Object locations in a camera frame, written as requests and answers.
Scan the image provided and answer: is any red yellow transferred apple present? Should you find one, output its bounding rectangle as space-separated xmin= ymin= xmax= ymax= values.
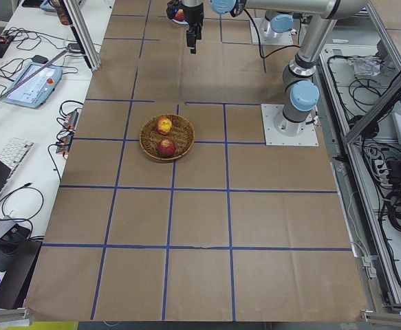
xmin=156 ymin=117 xmax=173 ymax=135

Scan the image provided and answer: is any light blue plate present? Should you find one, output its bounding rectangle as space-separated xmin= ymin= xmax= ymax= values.
xmin=172 ymin=12 xmax=188 ymax=25

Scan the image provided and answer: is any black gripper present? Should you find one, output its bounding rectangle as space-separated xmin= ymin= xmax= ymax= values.
xmin=182 ymin=0 xmax=204 ymax=54

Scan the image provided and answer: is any plate apple far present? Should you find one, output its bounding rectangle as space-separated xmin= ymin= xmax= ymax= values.
xmin=173 ymin=9 xmax=186 ymax=24

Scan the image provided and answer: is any blue teach pendant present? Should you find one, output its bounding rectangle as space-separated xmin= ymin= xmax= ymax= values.
xmin=4 ymin=65 xmax=63 ymax=109

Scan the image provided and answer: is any white keyboard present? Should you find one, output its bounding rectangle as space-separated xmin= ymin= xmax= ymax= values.
xmin=0 ymin=137 xmax=34 ymax=171

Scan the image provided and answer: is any metal rod green tip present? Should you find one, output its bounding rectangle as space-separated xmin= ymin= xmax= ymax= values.
xmin=0 ymin=49 xmax=69 ymax=103

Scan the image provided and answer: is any red apple in basket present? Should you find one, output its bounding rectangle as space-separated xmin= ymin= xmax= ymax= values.
xmin=158 ymin=138 xmax=176 ymax=158

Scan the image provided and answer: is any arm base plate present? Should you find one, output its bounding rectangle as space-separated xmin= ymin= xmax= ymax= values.
xmin=249 ymin=18 xmax=293 ymax=46
xmin=261 ymin=104 xmax=318 ymax=147

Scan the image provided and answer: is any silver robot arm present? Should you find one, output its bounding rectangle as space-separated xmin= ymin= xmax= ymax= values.
xmin=208 ymin=1 xmax=367 ymax=129

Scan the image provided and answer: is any brown paper table cover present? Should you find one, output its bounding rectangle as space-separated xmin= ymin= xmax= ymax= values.
xmin=25 ymin=1 xmax=367 ymax=322

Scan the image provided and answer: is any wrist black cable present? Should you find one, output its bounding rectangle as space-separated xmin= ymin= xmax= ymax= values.
xmin=242 ymin=8 xmax=301 ymax=59

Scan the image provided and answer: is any brown drink bottle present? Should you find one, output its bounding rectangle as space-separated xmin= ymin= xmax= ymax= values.
xmin=48 ymin=0 xmax=72 ymax=25

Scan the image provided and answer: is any aluminium frame post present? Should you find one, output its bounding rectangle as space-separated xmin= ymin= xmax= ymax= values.
xmin=61 ymin=0 xmax=101 ymax=72

